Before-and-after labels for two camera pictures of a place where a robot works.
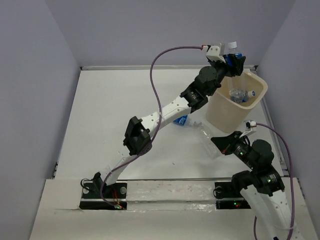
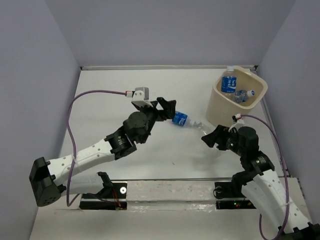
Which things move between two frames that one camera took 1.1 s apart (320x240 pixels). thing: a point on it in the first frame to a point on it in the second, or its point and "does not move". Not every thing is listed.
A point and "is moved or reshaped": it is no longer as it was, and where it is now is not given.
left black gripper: [236, 64] to [168, 107]
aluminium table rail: [114, 67] does not move
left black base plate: [98, 195] does not move
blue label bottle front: [251, 94] does not move
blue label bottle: [237, 92] is moved or reshaped
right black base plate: [227, 197] does not move
